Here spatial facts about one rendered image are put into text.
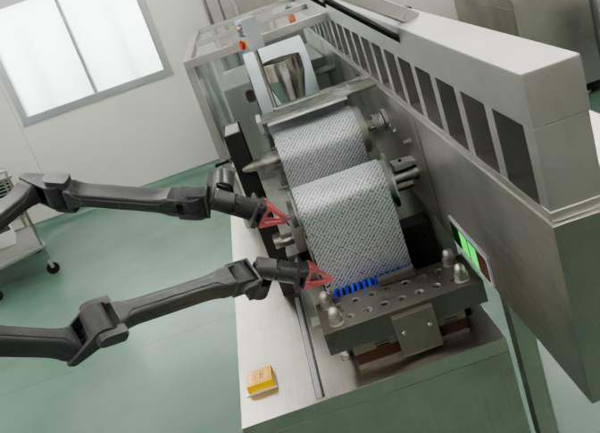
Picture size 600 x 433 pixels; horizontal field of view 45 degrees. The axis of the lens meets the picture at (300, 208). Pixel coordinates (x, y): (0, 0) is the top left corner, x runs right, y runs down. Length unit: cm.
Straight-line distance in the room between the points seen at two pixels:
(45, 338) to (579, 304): 105
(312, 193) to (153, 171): 582
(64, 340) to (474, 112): 97
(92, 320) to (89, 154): 603
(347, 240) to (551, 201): 91
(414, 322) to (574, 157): 83
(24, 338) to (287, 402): 63
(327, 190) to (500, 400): 66
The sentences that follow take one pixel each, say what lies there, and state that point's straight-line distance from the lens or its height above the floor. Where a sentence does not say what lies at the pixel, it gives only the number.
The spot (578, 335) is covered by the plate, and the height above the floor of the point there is 126.
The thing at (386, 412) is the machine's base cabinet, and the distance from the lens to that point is 182.
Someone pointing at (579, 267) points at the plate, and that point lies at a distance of 108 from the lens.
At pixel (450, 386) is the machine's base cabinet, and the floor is 82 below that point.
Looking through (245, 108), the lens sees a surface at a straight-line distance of 280.
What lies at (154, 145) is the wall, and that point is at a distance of 753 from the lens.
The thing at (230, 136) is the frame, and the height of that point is 144.
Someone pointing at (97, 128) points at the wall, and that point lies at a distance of 755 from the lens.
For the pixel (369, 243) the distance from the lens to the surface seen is 188.
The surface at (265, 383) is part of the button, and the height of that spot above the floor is 92.
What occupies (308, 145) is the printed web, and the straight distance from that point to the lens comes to 203.
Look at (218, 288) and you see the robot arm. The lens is 177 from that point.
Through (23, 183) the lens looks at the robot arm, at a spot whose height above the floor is 153.
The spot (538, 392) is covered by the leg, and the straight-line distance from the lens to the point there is 243.
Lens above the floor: 190
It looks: 20 degrees down
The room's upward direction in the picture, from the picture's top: 19 degrees counter-clockwise
